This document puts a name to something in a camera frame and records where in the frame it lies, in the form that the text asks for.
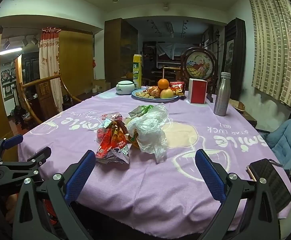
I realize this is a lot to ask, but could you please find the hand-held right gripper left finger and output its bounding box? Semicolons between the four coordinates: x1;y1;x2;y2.
12;150;97;240

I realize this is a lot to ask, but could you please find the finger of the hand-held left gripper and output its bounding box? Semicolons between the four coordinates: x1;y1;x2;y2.
0;134;24;162
0;147;52;184

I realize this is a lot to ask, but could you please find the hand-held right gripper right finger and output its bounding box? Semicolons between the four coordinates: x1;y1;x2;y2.
195;149;281;240

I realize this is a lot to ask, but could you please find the silver foil wrapper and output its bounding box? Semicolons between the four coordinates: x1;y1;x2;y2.
95;144;131;165

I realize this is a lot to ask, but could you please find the small red wrapper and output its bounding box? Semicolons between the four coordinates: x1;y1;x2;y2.
96;127;107;144

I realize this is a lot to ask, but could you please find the red snack wrapper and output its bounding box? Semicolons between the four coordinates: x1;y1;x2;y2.
95;120;129;159

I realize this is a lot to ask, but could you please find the light blue wrapper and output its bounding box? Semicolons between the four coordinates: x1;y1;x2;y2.
102;119;117;130

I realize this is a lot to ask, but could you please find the orange paper package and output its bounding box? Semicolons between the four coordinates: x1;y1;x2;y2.
129;132;141;148

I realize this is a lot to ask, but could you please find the red clear packet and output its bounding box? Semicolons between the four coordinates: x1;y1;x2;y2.
101;112;123;122

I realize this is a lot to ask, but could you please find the trash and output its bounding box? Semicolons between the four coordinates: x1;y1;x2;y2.
127;104;170;164

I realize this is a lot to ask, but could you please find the green snack wrapper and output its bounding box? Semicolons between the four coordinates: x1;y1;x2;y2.
128;105;156;118

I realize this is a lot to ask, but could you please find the wooden armchair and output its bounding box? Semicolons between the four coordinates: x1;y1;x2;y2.
19;74;82;128

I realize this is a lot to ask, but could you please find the black smartphone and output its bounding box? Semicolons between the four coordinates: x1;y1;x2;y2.
247;159;291;213

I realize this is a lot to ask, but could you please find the steel bottle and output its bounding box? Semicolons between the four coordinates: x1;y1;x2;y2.
213;72;232;117

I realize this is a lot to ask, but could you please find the fluorescent tube light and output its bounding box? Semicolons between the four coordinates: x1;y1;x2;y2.
0;47;23;55

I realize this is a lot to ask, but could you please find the floral curtain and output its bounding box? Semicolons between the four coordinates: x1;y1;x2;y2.
39;27;64;113

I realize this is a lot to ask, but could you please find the red and white tissue box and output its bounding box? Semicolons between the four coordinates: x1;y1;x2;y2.
188;78;208;104

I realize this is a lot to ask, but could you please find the blue cushioned chair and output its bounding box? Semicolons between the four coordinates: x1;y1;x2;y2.
264;119;291;172

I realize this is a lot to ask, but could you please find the blue rimmed plate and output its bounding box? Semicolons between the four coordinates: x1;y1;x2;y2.
132;88;180;103

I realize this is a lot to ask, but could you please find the cardboard box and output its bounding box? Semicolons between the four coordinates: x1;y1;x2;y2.
94;79;111;92

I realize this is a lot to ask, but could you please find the yellow apple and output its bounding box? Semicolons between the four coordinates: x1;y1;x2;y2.
160;88;174;99

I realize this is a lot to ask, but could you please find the red snack packet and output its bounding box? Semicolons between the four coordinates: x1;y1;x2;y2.
170;81;185;96

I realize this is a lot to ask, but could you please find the white ceramic jar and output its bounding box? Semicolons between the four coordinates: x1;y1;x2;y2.
116;80;136;95

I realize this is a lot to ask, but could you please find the orange wrapped snack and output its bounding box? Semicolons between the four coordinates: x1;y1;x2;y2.
145;86;161;98

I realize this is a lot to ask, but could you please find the round embroidered table screen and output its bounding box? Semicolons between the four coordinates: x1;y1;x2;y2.
181;47;217;103

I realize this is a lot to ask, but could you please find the yellow canister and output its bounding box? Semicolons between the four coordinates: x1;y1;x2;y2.
132;54;143;90

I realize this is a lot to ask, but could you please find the dark framed picture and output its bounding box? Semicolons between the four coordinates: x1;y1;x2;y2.
223;17;246;100

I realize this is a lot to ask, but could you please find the tall wooden cabinet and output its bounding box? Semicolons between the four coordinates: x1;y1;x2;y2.
104;18;138;89

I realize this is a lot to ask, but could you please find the white draped cloth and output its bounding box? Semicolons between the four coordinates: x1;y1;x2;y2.
157;43;198;60

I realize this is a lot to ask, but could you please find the checkered curtain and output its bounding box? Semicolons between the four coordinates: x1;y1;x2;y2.
246;0;291;113

